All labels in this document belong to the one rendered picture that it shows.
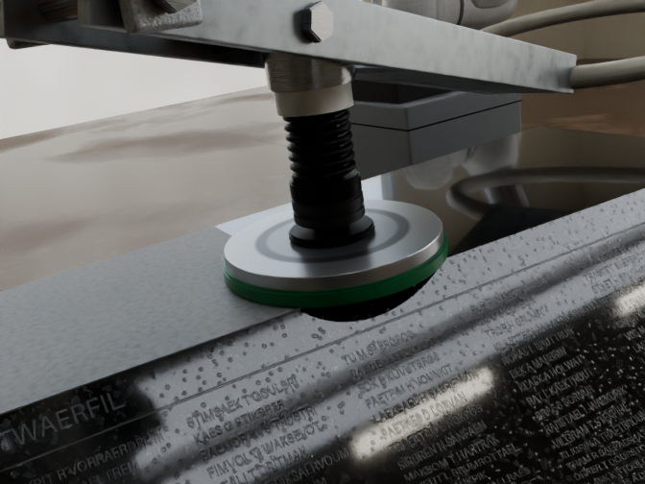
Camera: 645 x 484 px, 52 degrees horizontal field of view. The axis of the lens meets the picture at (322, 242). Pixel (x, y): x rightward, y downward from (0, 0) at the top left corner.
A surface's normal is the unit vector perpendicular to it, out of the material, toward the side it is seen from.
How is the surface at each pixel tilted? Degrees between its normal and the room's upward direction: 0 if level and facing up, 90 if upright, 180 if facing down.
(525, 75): 90
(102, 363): 0
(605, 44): 90
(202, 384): 45
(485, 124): 90
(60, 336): 0
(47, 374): 0
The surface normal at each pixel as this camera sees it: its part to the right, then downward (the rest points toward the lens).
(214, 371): 0.25, -0.49
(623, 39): -0.84, 0.29
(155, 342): -0.13, -0.93
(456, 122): 0.54, 0.22
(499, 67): 0.74, 0.14
